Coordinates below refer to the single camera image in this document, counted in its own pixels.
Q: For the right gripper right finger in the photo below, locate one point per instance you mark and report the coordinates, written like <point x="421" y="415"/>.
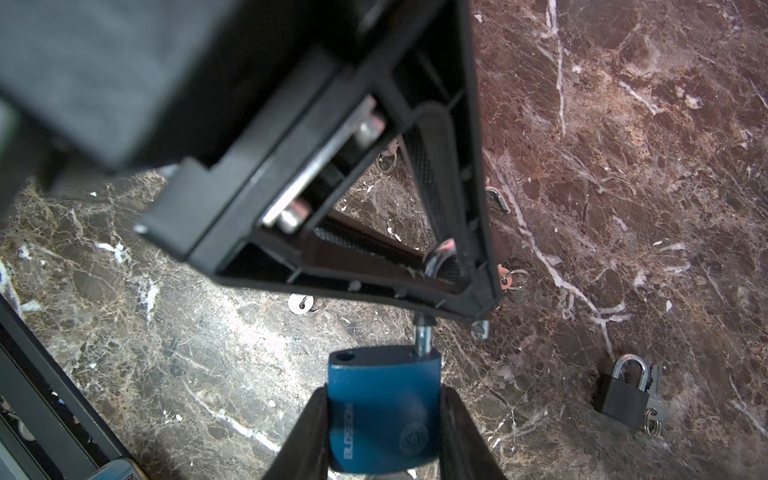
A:
<point x="463" y="453"/>

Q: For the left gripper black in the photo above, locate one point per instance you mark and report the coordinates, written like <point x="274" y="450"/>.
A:
<point x="90" y="88"/>

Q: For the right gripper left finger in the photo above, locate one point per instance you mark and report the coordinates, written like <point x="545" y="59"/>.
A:
<point x="305" y="453"/>

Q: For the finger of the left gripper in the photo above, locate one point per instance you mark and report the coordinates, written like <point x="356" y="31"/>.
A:
<point x="310" y="265"/>
<point x="431" y="89"/>

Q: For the blue padlock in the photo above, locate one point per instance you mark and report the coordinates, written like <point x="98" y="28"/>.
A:
<point x="383" y="405"/>

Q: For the black padlock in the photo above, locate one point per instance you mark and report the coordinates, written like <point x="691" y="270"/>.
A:
<point x="638" y="406"/>

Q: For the black mounting rail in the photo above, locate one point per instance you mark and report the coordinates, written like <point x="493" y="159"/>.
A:
<point x="48" y="429"/>

